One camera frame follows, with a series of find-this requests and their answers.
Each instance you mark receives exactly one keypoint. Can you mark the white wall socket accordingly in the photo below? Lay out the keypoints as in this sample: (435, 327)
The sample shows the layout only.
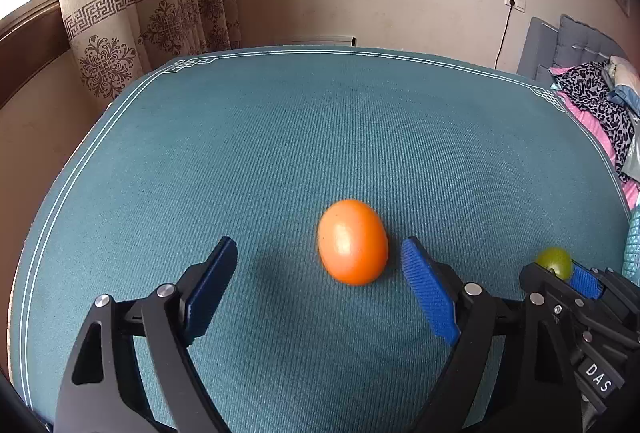
(517, 5)

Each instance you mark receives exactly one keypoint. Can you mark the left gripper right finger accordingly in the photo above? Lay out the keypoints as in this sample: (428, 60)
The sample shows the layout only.
(535, 388)

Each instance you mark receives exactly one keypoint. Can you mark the pile of clothes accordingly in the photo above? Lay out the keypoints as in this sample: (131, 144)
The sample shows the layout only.
(604, 97)

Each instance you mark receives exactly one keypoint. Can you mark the light blue lattice basket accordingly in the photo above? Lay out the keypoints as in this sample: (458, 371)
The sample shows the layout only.
(631, 260)

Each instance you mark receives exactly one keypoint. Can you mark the brown window frame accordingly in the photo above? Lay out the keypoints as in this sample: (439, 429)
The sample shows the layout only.
(32, 36)

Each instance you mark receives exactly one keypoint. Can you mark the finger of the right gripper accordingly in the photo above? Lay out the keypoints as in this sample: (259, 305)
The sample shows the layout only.
(545, 282)
(608, 289)

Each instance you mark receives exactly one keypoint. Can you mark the smooth orange tomato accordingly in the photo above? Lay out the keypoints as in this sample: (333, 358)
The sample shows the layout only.
(352, 243)

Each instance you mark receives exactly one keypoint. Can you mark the teal tablecloth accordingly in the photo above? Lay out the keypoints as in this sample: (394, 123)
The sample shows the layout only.
(485, 168)

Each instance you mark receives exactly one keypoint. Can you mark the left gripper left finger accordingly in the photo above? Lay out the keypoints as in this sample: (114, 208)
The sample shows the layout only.
(102, 389)

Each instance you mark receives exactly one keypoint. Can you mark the small green tomato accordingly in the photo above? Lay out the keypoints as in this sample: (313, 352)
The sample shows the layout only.
(558, 261)

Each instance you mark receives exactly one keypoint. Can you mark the grey sofa bed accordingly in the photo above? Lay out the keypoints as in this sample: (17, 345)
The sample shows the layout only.
(569, 44)

